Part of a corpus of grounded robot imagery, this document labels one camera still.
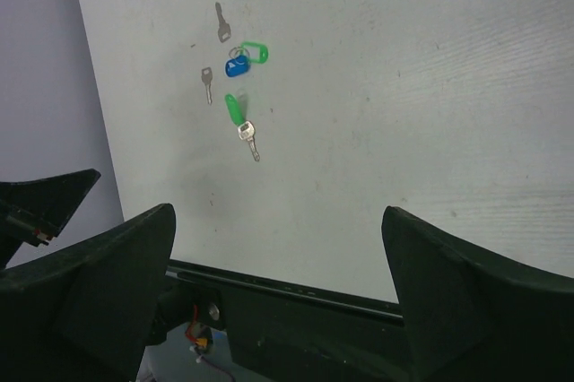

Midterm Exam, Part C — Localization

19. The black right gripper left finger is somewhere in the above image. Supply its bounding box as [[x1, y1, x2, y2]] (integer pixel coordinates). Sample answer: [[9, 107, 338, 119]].
[[1, 204, 176, 381]]

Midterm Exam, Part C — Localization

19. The green framed key tag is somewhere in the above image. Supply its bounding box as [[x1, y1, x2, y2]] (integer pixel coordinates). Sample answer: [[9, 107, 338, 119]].
[[240, 41, 269, 64]]

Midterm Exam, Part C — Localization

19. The blue plastic key fob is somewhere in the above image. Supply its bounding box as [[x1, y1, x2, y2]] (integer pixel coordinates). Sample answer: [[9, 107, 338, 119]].
[[224, 55, 250, 78]]

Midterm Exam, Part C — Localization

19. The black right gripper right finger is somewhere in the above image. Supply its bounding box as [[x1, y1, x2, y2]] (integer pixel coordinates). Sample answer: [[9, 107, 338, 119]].
[[381, 206, 573, 381]]

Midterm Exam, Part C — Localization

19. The green plastic key tag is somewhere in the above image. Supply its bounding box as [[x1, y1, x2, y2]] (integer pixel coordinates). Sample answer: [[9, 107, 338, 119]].
[[224, 93, 245, 126]]

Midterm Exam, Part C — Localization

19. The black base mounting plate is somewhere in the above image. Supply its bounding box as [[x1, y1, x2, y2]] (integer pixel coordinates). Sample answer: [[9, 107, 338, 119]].
[[167, 260, 418, 381]]

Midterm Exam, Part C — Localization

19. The dark grey key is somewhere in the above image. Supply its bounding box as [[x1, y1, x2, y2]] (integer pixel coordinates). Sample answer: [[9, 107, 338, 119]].
[[215, 2, 231, 43]]

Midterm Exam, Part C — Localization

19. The small silver key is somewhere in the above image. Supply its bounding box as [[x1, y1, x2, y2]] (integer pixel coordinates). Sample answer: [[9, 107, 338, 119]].
[[201, 67, 213, 105]]

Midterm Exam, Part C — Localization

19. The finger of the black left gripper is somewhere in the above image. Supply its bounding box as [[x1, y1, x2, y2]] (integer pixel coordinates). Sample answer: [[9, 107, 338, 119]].
[[1, 169, 100, 247]]

